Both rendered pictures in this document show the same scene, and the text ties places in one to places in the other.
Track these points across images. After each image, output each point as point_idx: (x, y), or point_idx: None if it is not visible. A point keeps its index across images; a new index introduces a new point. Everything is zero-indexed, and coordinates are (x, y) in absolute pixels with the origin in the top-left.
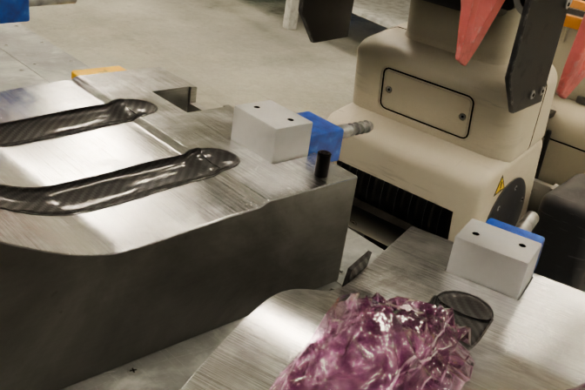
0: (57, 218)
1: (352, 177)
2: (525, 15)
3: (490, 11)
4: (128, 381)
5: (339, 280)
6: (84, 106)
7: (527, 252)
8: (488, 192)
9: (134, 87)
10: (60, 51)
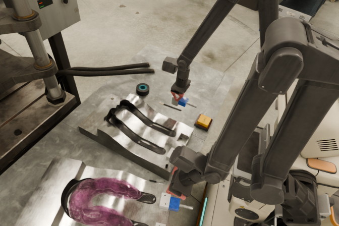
0: (134, 142)
1: (169, 171)
2: (233, 183)
3: None
4: (129, 163)
5: (168, 181)
6: (168, 127)
7: (163, 205)
8: (235, 204)
9: (180, 129)
10: (221, 104)
